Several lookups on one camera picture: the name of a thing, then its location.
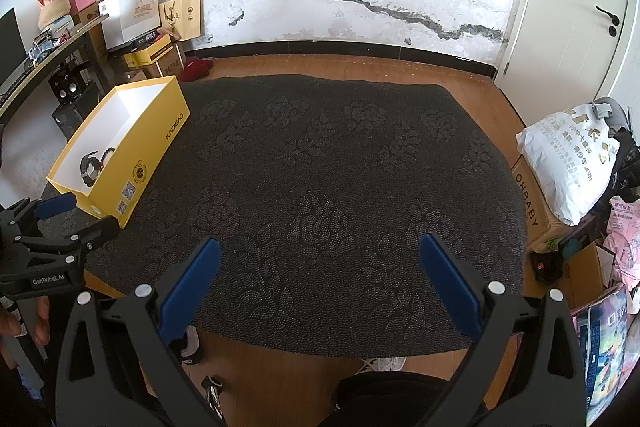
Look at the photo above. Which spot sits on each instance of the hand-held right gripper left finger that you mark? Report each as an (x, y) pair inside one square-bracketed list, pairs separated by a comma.
[(192, 287)]

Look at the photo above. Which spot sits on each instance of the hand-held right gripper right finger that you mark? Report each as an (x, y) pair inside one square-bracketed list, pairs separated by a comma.
[(450, 287)]

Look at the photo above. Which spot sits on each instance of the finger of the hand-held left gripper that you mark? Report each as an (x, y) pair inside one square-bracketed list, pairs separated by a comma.
[(95, 234), (57, 205)]

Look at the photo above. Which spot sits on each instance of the black wrist watch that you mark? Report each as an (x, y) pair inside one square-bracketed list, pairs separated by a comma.
[(90, 171)]

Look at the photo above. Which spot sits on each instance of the yellow cardboard box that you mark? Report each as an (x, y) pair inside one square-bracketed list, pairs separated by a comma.
[(155, 142)]

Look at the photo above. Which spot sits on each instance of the person's left hand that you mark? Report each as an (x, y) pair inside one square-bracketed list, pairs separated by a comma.
[(42, 324)]

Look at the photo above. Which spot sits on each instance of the black and white sneaker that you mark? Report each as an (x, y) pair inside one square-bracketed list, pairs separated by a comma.
[(212, 397), (191, 347)]

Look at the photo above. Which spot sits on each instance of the black pouch with red label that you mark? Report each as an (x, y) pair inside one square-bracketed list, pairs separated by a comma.
[(546, 267)]

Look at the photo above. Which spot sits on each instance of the brown cardboard box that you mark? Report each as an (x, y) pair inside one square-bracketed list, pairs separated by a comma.
[(530, 204)]

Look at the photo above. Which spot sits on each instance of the black speaker pair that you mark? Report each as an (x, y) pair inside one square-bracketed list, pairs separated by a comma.
[(66, 84)]

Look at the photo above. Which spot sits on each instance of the person's black trouser leg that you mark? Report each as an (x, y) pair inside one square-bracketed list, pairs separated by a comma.
[(400, 399)]

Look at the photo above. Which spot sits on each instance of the open cardboard box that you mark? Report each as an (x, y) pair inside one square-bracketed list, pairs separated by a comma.
[(585, 272)]

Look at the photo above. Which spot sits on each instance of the black desk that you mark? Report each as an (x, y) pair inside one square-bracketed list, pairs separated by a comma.
[(45, 62)]

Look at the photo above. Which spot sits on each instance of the dark floral mat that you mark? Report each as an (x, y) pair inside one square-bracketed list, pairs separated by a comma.
[(325, 207)]

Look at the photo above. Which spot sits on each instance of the black monitor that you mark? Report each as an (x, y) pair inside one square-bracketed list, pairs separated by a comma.
[(11, 47)]

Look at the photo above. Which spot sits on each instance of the colourful printed box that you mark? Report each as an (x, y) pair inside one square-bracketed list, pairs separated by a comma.
[(602, 357)]

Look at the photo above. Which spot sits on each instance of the white printed sack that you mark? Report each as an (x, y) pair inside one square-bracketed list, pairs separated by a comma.
[(565, 162)]

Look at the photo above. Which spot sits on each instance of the small yellow box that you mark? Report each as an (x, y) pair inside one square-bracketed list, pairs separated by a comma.
[(147, 55)]

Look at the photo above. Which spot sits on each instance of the printed cardboard carton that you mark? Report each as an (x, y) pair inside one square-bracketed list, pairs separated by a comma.
[(167, 66)]

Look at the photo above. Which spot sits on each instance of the pink plastic packet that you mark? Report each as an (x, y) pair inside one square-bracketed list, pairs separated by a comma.
[(625, 242)]

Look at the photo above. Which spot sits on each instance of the black flat box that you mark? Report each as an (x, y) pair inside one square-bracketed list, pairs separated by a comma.
[(145, 41)]

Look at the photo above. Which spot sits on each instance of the dark red cloth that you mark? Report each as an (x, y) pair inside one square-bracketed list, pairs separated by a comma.
[(197, 70)]

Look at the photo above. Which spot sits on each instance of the straw bag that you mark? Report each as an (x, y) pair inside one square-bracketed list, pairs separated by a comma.
[(55, 12)]

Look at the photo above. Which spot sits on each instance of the white paper bag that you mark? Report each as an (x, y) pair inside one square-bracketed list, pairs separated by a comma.
[(130, 19)]

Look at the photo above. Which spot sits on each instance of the black clothing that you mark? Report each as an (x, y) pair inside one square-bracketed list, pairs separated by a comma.
[(629, 162)]

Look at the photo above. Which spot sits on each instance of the tan paper bag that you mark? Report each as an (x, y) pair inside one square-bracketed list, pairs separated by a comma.
[(182, 18)]

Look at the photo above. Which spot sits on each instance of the grey fabric item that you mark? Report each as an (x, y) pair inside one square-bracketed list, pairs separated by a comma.
[(612, 108)]

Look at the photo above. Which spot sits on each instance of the white door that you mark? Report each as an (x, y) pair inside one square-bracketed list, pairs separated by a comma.
[(570, 7)]

